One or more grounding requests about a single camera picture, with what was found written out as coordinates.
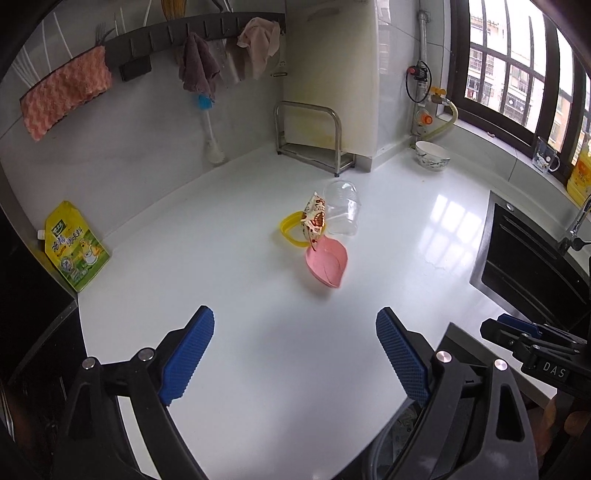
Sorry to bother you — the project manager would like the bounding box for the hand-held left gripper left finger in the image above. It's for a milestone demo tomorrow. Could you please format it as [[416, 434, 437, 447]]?
[[69, 305, 215, 480]]

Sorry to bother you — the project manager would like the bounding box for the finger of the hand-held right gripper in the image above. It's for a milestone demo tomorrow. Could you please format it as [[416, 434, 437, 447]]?
[[498, 314, 587, 346], [480, 319, 532, 358]]

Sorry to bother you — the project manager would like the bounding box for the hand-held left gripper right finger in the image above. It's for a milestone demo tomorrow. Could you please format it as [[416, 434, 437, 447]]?
[[375, 307, 539, 480]]

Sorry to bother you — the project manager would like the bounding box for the grey perforated plastic basket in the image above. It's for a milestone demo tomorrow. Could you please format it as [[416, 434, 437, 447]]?
[[367, 401, 426, 480]]

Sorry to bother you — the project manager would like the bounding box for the pink leaf-shaped dish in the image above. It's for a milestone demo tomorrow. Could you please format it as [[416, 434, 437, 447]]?
[[305, 234, 348, 289]]

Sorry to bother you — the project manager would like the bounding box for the clear plastic cup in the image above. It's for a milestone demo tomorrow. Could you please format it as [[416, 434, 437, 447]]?
[[323, 180, 362, 237]]

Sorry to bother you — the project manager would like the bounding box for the yellow plastic ring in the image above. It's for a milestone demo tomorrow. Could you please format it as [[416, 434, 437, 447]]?
[[280, 210, 311, 247]]

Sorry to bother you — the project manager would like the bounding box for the patterned snack wrapper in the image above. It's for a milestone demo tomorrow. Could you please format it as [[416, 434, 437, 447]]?
[[300, 191, 329, 252]]

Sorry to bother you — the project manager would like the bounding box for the person's right hand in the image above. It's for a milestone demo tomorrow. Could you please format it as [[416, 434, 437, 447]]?
[[547, 396, 585, 437]]

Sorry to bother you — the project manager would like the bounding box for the black kitchen sink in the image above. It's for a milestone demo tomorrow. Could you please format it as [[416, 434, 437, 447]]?
[[470, 189, 591, 333]]

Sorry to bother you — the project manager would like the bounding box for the chrome faucet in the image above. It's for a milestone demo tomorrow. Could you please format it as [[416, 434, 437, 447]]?
[[556, 194, 591, 252]]

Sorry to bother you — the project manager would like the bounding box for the yellow green seasoning pouch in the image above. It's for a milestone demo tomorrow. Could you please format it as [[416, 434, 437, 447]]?
[[38, 200, 112, 292]]

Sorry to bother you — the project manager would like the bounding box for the yellow cooking oil bottle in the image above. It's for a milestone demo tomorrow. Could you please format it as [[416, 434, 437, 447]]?
[[567, 138, 591, 206]]

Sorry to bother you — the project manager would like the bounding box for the black stove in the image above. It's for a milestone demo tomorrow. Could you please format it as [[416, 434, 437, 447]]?
[[0, 222, 80, 480]]

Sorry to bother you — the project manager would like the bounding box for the glass mug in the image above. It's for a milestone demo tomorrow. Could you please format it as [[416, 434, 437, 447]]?
[[532, 136, 560, 172]]

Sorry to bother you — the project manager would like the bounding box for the white patterned bowl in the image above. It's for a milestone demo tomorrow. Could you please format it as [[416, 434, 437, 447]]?
[[414, 141, 451, 172]]

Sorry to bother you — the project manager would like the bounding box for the metal board rack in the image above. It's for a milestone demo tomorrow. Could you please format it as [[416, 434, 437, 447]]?
[[274, 102, 355, 177]]

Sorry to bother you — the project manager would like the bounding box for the white blue bottle brush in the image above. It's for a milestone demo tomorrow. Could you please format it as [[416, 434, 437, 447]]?
[[198, 92, 227, 164]]

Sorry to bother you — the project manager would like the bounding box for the dark framed window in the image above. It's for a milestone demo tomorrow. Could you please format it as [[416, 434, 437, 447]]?
[[450, 0, 591, 160]]

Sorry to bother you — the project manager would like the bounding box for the pink wavy dishcloth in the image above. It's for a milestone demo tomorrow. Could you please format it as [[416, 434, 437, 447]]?
[[21, 48, 113, 141]]

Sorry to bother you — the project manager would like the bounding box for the black sponge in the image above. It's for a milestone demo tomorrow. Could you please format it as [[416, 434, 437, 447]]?
[[119, 56, 152, 82]]

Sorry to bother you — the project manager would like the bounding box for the brown hanging cloth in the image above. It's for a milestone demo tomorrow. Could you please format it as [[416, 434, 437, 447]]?
[[178, 33, 221, 100]]

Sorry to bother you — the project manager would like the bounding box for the white cutting board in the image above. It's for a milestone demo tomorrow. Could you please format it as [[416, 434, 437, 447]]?
[[281, 0, 382, 172]]

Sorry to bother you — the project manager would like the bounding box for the gas pipe with valves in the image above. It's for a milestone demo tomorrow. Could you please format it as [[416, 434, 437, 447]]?
[[406, 9, 448, 148]]

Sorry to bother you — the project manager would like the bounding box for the beige hanging cloth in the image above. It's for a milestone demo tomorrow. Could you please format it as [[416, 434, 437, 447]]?
[[237, 17, 281, 80]]

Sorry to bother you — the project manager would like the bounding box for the yellowish gas hose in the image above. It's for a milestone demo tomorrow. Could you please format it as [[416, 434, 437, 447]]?
[[425, 99, 459, 144]]

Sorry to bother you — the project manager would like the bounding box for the black cable loop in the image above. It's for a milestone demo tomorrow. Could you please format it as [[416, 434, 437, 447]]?
[[405, 60, 432, 103]]

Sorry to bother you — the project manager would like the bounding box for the dark wall hook rail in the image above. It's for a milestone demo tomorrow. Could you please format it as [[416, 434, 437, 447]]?
[[99, 11, 287, 77]]

